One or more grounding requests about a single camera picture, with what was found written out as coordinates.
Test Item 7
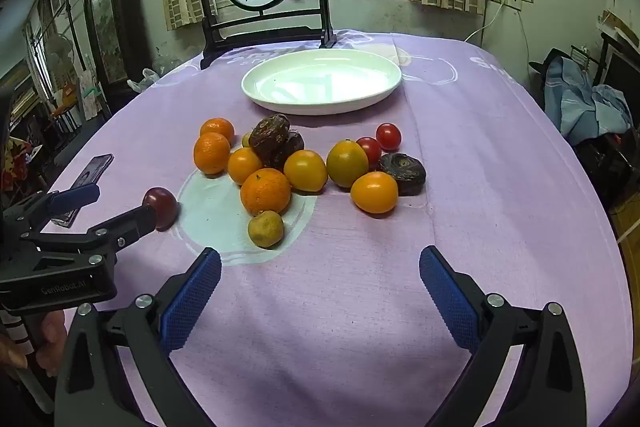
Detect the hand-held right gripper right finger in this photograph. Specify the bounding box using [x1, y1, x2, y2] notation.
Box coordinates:
[419, 245, 587, 427]

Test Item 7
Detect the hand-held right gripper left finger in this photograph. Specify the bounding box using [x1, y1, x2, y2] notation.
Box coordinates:
[54, 248, 223, 427]

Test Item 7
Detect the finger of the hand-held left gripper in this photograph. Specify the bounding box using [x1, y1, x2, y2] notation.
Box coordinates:
[2, 184, 101, 238]
[20, 205, 158, 265]

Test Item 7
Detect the dark purple tomato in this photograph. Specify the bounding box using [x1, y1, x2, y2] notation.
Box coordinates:
[142, 187, 179, 232]

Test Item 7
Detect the small yellow-green fruit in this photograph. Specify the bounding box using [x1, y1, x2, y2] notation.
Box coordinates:
[247, 210, 285, 249]

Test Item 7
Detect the orange tomato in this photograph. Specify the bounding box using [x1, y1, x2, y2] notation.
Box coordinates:
[350, 171, 399, 214]
[227, 147, 264, 186]

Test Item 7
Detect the dark brown water chestnut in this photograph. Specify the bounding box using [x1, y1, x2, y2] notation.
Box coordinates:
[270, 130, 305, 170]
[248, 114, 291, 168]
[376, 152, 427, 196]

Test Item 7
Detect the large orange tangerine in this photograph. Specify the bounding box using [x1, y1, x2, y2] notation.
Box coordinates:
[240, 168, 292, 216]

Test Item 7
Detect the yellow tomato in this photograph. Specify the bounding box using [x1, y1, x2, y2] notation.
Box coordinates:
[283, 150, 329, 192]

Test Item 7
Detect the white oval plate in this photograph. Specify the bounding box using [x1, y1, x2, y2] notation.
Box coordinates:
[241, 49, 403, 116]

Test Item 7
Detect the person's left hand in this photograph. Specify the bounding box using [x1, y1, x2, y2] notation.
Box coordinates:
[0, 309, 68, 378]

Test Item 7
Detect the purple tablecloth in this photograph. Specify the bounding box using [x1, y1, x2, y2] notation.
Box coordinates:
[37, 29, 628, 427]

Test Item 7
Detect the white plastic bag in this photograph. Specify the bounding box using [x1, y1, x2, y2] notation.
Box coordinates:
[127, 68, 161, 94]

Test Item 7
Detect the electric fan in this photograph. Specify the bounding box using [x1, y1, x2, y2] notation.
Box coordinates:
[44, 33, 76, 72]

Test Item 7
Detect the red cherry tomato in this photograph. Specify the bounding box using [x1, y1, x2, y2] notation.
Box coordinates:
[375, 122, 402, 152]
[356, 137, 383, 171]

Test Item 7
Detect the green-yellow tomato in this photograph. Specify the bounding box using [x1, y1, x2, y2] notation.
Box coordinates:
[326, 139, 369, 188]

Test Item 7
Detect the dark framed cabinet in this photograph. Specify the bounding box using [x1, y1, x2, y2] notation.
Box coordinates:
[81, 0, 151, 98]

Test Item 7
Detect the blue cloth pile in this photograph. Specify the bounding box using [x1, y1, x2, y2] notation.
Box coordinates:
[544, 56, 633, 146]

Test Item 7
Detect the black cloth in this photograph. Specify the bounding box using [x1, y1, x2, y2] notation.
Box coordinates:
[529, 48, 566, 78]

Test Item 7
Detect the black monitor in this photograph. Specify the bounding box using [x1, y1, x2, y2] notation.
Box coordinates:
[595, 32, 640, 108]

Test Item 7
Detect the white cable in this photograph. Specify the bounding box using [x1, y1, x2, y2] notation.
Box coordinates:
[464, 2, 506, 44]

